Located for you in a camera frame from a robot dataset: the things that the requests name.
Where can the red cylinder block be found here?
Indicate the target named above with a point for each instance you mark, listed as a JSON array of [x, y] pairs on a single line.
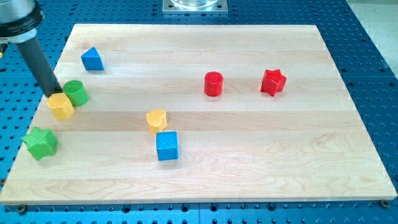
[[213, 84]]

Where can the green star block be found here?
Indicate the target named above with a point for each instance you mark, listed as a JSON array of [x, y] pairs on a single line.
[[40, 143]]

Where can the red star block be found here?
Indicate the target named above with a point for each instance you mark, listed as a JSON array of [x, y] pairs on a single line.
[[273, 81]]

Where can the blue triangle block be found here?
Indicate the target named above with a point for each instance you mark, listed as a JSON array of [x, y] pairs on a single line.
[[91, 60]]

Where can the yellow heart block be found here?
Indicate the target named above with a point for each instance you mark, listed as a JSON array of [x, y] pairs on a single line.
[[156, 121]]

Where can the yellow hexagon block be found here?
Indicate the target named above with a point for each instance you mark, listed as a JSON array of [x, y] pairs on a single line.
[[60, 106]]

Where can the blue cube block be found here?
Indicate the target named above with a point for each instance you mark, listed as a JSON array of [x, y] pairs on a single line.
[[167, 145]]

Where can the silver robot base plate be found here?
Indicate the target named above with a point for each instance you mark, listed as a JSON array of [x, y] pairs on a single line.
[[194, 6]]

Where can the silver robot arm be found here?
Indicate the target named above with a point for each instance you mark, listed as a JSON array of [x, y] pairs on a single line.
[[19, 21]]

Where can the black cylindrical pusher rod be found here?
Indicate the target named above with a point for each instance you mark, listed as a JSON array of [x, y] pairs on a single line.
[[38, 64]]

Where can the wooden board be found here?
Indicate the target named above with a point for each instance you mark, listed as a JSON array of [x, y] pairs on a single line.
[[306, 143]]

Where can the green cylinder block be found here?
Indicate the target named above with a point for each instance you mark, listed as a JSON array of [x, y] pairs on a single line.
[[76, 92]]

